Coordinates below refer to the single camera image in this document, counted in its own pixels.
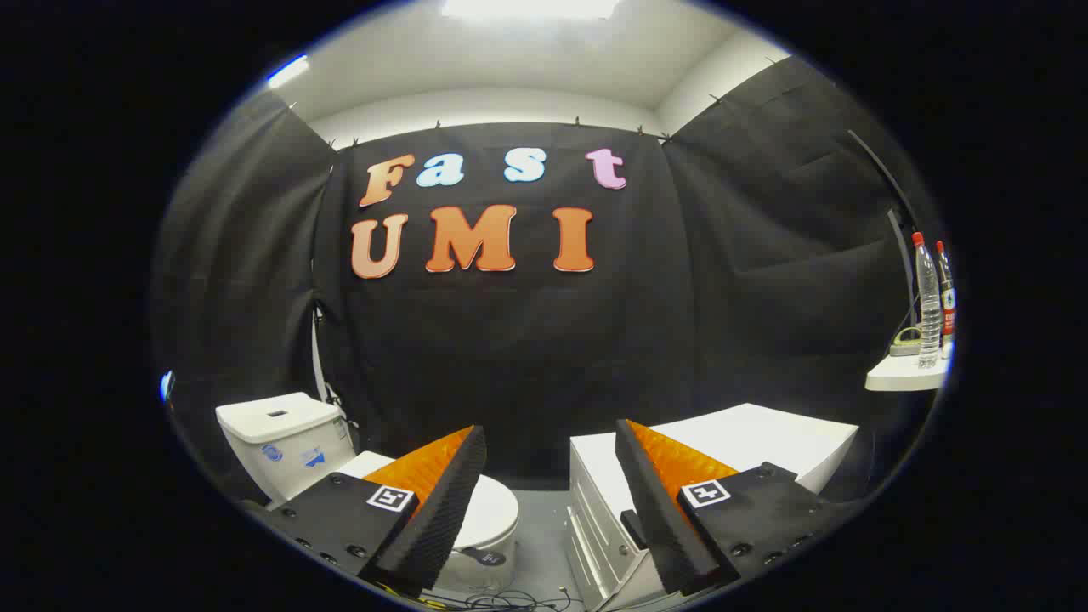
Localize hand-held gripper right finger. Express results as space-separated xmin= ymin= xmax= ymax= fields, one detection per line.
xmin=615 ymin=418 xmax=859 ymax=596

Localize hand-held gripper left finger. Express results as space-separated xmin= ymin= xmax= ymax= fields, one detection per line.
xmin=241 ymin=425 xmax=488 ymax=598

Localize white toilet tank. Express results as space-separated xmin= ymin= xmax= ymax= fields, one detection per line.
xmin=215 ymin=392 xmax=358 ymax=504

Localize white drawer cabinet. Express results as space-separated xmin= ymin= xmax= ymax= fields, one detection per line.
xmin=567 ymin=403 xmax=859 ymax=611

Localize black backdrop cloth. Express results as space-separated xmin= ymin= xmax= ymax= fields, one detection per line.
xmin=151 ymin=55 xmax=936 ymax=502

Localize white pipe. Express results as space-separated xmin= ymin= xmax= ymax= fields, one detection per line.
xmin=310 ymin=306 xmax=332 ymax=405

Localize white shelf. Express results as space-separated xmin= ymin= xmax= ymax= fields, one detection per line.
xmin=865 ymin=340 xmax=953 ymax=392

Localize clear water bottle red cap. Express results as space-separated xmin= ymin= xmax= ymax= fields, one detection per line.
xmin=911 ymin=231 xmax=942 ymax=370

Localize dark bottle red label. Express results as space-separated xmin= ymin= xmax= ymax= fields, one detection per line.
xmin=936 ymin=241 xmax=957 ymax=358

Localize ceiling light panel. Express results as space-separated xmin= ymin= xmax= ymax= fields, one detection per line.
xmin=440 ymin=0 xmax=623 ymax=20

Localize black floor cables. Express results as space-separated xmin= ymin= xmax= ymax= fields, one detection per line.
xmin=374 ymin=582 xmax=587 ymax=612

